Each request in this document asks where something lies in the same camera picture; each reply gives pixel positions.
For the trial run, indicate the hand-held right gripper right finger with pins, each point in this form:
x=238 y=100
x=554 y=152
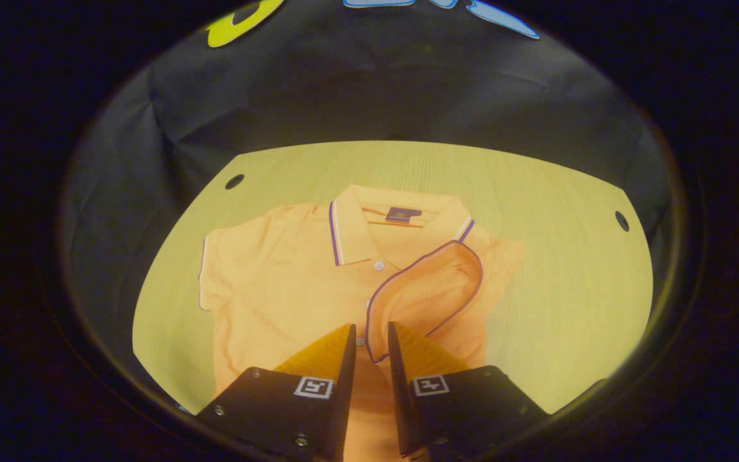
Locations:
x=401 y=398

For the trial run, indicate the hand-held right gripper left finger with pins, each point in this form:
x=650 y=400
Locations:
x=337 y=398

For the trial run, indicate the orange polo T-shirt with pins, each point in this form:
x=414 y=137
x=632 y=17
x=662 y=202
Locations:
x=280 y=276

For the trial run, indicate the black backdrop cloth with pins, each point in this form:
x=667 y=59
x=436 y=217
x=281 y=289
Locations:
x=376 y=83

